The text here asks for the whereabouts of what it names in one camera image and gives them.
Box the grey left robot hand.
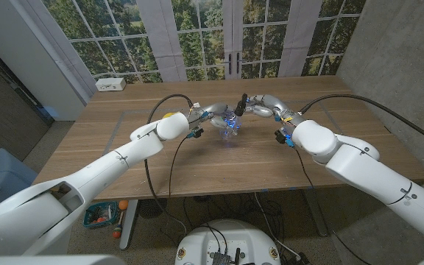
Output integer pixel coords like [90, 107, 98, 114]
[188, 102, 243, 139]

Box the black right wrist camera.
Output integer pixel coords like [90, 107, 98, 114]
[274, 129, 294, 147]

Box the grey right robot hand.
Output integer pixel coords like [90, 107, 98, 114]
[244, 93, 305, 128]

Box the black spray head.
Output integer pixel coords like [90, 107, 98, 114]
[233, 93, 249, 117]

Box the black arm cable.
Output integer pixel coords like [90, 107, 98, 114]
[144, 93, 198, 236]
[299, 93, 424, 151]

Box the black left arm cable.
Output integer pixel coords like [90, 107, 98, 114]
[144, 93, 198, 236]

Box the printed window backdrop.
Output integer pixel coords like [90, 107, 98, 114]
[41, 0, 367, 84]

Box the white table leg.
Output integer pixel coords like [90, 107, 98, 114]
[119, 199, 139, 251]

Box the grey table leg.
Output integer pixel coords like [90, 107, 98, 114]
[302, 189, 331, 237]

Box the teal toy basket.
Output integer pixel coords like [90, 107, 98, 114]
[82, 200, 120, 229]

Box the orange toy maraca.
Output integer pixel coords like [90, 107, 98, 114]
[111, 199, 129, 239]

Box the white robot torso base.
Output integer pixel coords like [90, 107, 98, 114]
[174, 219, 281, 265]

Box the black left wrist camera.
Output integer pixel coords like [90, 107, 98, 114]
[185, 127, 205, 139]

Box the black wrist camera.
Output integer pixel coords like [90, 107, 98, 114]
[274, 129, 294, 147]
[185, 127, 205, 139]

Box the white power strip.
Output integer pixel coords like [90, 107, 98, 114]
[95, 77, 127, 92]

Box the black round floor fan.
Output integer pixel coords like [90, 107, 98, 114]
[138, 198, 168, 220]

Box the white floor cable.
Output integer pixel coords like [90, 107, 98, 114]
[252, 193, 302, 259]

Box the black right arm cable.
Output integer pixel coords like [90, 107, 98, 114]
[299, 93, 424, 151]

